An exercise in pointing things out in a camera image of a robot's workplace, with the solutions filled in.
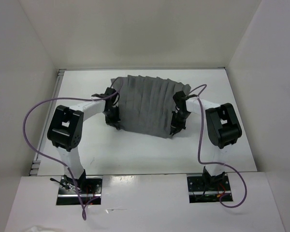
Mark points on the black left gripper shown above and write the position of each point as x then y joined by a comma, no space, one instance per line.
113,122

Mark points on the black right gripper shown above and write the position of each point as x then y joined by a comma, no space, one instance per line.
176,127

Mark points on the grey pleated skirt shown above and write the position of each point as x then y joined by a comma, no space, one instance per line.
146,103

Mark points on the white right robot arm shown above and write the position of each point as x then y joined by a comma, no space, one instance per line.
223,130

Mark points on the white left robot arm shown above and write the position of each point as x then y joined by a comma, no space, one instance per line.
65,131

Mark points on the white crumpled cloth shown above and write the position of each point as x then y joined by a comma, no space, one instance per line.
42,229

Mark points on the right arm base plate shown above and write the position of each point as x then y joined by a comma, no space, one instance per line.
201,192

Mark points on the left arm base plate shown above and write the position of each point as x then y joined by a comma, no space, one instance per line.
90,194

